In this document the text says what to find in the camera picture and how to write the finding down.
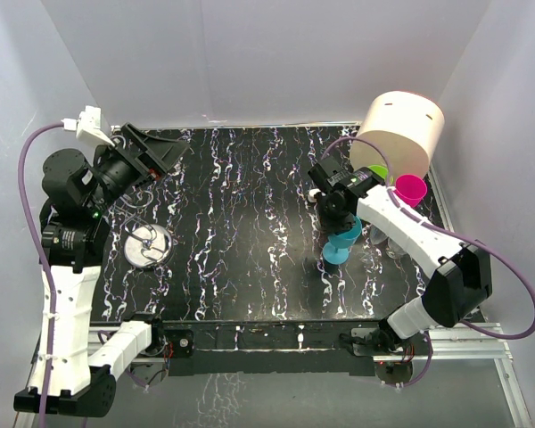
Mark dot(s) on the magenta wine glass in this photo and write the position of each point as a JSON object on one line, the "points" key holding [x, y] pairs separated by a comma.
{"points": [[410, 189]]}

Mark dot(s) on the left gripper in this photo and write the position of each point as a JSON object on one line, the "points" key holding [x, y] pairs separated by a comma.
{"points": [[166, 152]]}

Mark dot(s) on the white cylindrical container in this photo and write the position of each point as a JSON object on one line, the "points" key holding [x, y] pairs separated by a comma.
{"points": [[402, 126]]}

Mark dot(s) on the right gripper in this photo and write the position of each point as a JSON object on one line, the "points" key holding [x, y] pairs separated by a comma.
{"points": [[332, 225]]}

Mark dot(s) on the black front mounting rail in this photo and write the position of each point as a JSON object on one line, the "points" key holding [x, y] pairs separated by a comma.
{"points": [[266, 347]]}

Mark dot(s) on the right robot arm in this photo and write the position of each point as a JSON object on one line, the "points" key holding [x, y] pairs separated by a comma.
{"points": [[459, 274]]}

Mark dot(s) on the chrome wine glass rack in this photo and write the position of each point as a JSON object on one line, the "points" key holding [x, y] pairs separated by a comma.
{"points": [[145, 245]]}

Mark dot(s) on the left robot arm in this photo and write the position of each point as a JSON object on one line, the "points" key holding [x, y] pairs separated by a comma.
{"points": [[69, 234]]}

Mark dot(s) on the small white rectangular block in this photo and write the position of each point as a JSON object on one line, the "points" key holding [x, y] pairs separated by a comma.
{"points": [[313, 194]]}

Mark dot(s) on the blue wine glass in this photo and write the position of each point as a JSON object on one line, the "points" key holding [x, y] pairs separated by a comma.
{"points": [[337, 248]]}

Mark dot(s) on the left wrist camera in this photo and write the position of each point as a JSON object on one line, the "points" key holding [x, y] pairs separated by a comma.
{"points": [[90, 127]]}

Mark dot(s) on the clear wine glass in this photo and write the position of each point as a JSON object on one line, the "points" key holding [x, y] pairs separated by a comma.
{"points": [[376, 235], [393, 250]]}

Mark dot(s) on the green wine glass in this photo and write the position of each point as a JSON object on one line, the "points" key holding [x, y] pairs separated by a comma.
{"points": [[382, 173]]}

